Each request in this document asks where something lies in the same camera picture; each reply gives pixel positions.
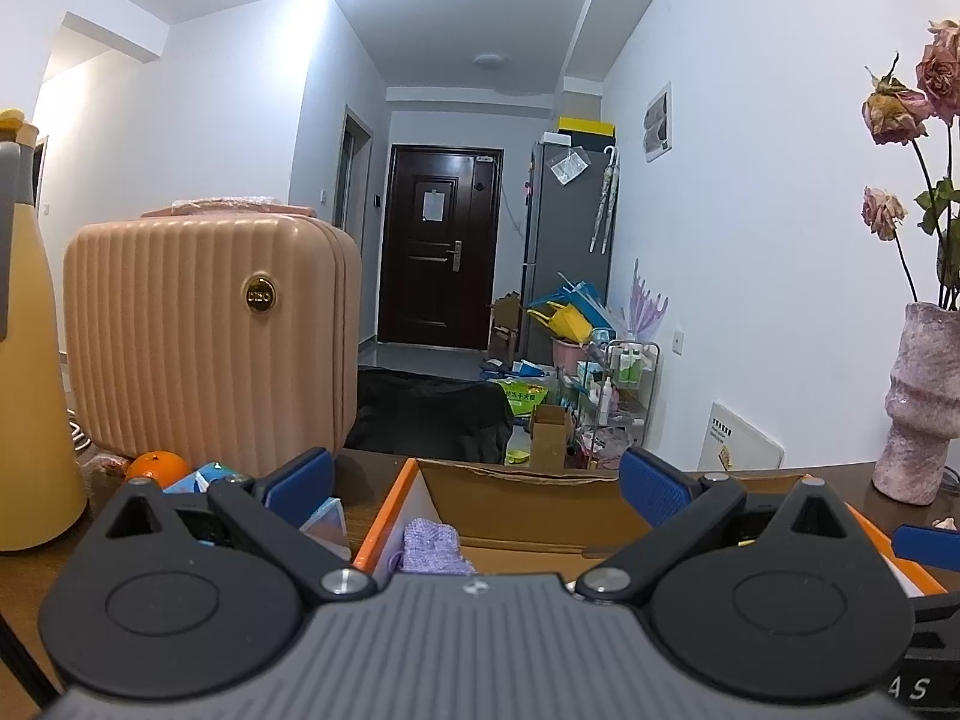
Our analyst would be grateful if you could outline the grey refrigerator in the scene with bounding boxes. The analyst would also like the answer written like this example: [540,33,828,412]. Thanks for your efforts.
[520,139,618,377]

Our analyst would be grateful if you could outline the pink plastic bucket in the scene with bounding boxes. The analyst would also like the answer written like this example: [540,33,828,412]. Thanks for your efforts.
[551,336,590,377]

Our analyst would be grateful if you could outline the white flat panel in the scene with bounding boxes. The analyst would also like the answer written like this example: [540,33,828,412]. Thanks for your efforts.
[697,401,786,473]

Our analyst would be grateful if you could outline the grey interior door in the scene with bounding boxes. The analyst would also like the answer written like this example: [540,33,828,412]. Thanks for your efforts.
[335,106,374,242]

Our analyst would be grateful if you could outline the lavender knit cushion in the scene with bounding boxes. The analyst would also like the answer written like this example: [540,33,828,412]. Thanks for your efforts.
[390,519,476,578]

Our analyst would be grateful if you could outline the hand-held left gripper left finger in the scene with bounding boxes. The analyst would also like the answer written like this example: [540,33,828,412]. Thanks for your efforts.
[94,448,376,602]

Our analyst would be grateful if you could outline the blue soft tissue pack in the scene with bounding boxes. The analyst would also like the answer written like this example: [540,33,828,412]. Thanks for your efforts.
[163,463,352,563]

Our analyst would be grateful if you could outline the wall picture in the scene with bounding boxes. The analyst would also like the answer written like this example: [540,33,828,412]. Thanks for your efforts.
[645,80,674,163]

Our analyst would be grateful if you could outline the hanging folded umbrella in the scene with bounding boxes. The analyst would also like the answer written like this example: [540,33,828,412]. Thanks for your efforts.
[589,146,623,255]

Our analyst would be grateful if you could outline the bunch of dried roses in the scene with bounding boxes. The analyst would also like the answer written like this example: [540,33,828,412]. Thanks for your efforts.
[861,19,960,313]

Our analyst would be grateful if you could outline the pink ribbed suitcase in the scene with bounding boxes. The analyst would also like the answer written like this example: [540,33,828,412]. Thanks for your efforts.
[64,197,363,478]

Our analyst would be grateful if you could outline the yellow and blue bags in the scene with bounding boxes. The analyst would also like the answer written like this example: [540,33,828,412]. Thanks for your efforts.
[527,281,624,347]

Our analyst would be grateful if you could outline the pink ceramic vase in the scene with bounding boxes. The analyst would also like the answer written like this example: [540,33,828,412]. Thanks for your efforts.
[872,302,960,506]

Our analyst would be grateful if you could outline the yellow thermos jug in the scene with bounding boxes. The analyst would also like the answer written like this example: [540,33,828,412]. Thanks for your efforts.
[0,109,89,553]

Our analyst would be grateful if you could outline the clear zip bag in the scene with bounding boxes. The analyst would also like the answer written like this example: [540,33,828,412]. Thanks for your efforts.
[547,148,592,185]

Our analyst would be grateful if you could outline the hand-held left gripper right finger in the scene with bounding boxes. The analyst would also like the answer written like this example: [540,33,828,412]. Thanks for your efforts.
[577,448,875,605]

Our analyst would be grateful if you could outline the orange fruit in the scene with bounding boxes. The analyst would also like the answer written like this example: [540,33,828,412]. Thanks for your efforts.
[125,451,191,485]

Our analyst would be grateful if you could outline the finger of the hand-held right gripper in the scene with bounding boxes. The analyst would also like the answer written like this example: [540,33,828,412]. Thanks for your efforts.
[910,592,960,625]
[892,524,960,566]

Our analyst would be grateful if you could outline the black cloth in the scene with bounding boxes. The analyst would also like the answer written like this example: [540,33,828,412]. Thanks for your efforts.
[345,366,515,464]

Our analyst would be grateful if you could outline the red orange cardboard box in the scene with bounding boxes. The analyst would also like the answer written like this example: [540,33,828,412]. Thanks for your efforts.
[352,457,948,598]

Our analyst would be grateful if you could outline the small open cardboard box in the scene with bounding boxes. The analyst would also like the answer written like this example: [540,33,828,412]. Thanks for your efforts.
[530,405,575,470]

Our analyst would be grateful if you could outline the green snack packet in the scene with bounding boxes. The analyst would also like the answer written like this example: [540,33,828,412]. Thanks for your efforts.
[495,379,548,422]

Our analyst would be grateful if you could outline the metal storage cart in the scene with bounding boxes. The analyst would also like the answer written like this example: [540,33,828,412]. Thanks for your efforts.
[577,340,662,470]

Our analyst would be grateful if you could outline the purple wall decal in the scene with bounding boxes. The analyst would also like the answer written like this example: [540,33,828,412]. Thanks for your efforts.
[626,259,671,343]

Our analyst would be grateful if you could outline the black cable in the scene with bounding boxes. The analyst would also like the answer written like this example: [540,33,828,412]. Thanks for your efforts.
[0,607,61,707]

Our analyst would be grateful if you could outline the small brown snack wrapper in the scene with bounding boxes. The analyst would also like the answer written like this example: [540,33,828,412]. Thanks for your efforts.
[78,454,133,500]

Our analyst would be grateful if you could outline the brown cardboard box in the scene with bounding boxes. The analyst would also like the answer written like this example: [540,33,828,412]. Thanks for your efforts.
[487,292,524,362]

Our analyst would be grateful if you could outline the dark brown entrance door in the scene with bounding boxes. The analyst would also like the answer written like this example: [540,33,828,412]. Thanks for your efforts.
[377,144,502,353]

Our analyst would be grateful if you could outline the yellow black box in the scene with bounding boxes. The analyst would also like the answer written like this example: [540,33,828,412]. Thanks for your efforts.
[556,116,618,148]

